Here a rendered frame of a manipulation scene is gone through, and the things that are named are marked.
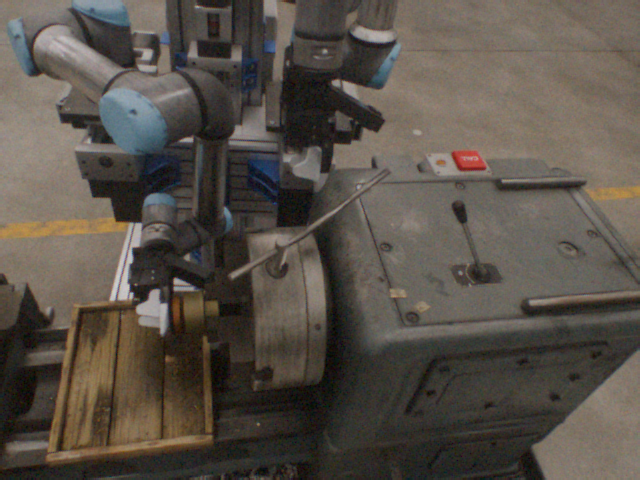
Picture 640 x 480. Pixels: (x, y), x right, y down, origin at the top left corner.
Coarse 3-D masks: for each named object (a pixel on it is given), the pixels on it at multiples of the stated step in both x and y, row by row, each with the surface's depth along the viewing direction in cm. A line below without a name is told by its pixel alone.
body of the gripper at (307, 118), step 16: (288, 80) 78; (304, 80) 79; (320, 80) 77; (288, 96) 81; (304, 96) 80; (320, 96) 80; (288, 112) 79; (304, 112) 80; (320, 112) 80; (288, 128) 80; (304, 128) 81; (320, 128) 82; (288, 144) 81; (304, 144) 82
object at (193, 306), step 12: (180, 300) 97; (192, 300) 97; (204, 300) 98; (216, 300) 98; (180, 312) 96; (192, 312) 96; (204, 312) 97; (216, 312) 97; (180, 324) 96; (192, 324) 96; (204, 324) 96
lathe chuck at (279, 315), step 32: (256, 256) 90; (288, 256) 91; (256, 288) 87; (288, 288) 88; (256, 320) 86; (288, 320) 87; (256, 352) 88; (288, 352) 89; (256, 384) 93; (288, 384) 95
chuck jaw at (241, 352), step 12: (216, 324) 96; (228, 324) 96; (240, 324) 96; (216, 336) 96; (228, 336) 94; (240, 336) 94; (228, 348) 94; (240, 348) 92; (252, 348) 93; (240, 360) 90; (252, 360) 91; (240, 372) 92; (252, 372) 93; (264, 372) 91
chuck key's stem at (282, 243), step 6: (276, 240) 82; (282, 240) 83; (288, 240) 83; (276, 246) 83; (282, 246) 82; (288, 246) 83; (282, 252) 83; (276, 258) 85; (282, 258) 85; (276, 264) 87; (282, 264) 87; (276, 270) 89
